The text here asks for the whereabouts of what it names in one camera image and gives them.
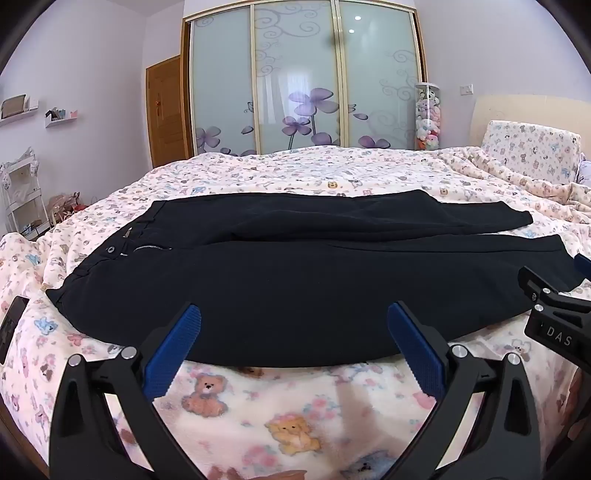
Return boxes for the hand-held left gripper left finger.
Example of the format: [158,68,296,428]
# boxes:
[48,302,204,480]

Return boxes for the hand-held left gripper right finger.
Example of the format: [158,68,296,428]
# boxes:
[387,301,542,480]

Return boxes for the black pants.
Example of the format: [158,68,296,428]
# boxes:
[45,189,584,369]

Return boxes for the bear printed pillow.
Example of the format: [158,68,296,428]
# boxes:
[480,120,581,185]

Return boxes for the black phone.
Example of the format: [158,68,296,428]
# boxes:
[0,295,30,366]

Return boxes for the beige headboard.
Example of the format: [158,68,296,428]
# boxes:
[469,95,591,149]

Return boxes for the pile of bags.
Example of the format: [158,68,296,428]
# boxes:
[48,192,100,223]

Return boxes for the bear printed blanket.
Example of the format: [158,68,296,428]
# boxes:
[0,147,591,480]

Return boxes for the clear cylinder of plush toys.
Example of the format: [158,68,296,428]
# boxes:
[414,82,443,151]

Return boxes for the white storage rack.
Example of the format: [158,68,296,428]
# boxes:
[0,148,49,241]

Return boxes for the wooden door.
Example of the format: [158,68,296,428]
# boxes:
[146,55,191,169]

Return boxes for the wardrobe with flowered glass doors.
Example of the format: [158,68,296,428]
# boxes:
[181,0,428,158]

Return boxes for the white wall shelf with frame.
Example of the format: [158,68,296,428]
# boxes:
[0,95,40,126]

